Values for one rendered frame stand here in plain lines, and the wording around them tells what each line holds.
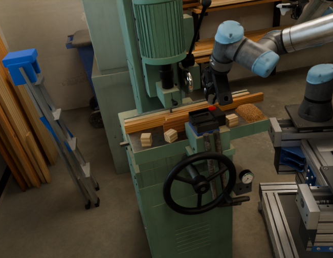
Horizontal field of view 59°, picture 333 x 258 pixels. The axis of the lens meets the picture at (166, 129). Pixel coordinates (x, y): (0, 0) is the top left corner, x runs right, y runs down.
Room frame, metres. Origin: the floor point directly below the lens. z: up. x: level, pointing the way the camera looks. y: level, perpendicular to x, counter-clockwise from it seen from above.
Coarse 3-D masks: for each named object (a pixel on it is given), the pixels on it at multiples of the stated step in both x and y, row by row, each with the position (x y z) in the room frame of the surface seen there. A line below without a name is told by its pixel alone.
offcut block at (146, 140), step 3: (141, 135) 1.00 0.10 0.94; (144, 135) 1.00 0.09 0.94; (147, 135) 0.99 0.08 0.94; (150, 135) 0.99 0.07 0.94; (141, 138) 0.98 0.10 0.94; (144, 138) 0.98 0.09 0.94; (147, 138) 0.98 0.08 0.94; (150, 138) 0.99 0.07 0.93; (141, 141) 0.98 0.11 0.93; (144, 141) 0.98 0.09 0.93; (147, 141) 0.98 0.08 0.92; (150, 141) 0.98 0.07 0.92; (144, 144) 0.98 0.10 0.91; (147, 144) 0.98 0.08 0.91; (150, 144) 0.97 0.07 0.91
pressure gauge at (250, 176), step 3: (243, 171) 0.99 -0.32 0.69; (246, 171) 0.98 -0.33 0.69; (249, 171) 0.98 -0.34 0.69; (240, 174) 0.99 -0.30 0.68; (243, 174) 0.98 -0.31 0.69; (246, 174) 0.97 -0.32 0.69; (249, 174) 0.98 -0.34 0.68; (252, 174) 0.98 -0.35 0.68; (240, 177) 0.98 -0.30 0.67; (243, 177) 0.97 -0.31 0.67; (246, 177) 0.97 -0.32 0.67; (249, 177) 0.98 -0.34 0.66; (252, 177) 0.98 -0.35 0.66; (243, 180) 0.97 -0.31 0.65; (249, 180) 0.98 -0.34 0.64; (252, 180) 0.98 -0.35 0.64; (243, 183) 0.97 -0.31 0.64; (246, 183) 0.97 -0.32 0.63
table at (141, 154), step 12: (240, 120) 1.08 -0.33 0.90; (264, 120) 1.06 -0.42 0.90; (144, 132) 1.09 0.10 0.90; (156, 132) 1.08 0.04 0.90; (180, 132) 1.05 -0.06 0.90; (240, 132) 1.03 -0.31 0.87; (252, 132) 1.05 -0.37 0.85; (132, 144) 1.00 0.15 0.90; (156, 144) 0.98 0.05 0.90; (168, 144) 0.97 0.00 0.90; (180, 144) 0.98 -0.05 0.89; (144, 156) 0.95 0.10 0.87; (156, 156) 0.96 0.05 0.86; (168, 156) 0.97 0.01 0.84
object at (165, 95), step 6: (156, 84) 1.21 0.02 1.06; (162, 90) 1.12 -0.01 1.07; (168, 90) 1.12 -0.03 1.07; (174, 90) 1.11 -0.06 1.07; (162, 96) 1.11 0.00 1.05; (168, 96) 1.09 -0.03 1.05; (174, 96) 1.10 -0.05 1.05; (162, 102) 1.13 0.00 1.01; (168, 102) 1.09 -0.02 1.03; (180, 102) 1.10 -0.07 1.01
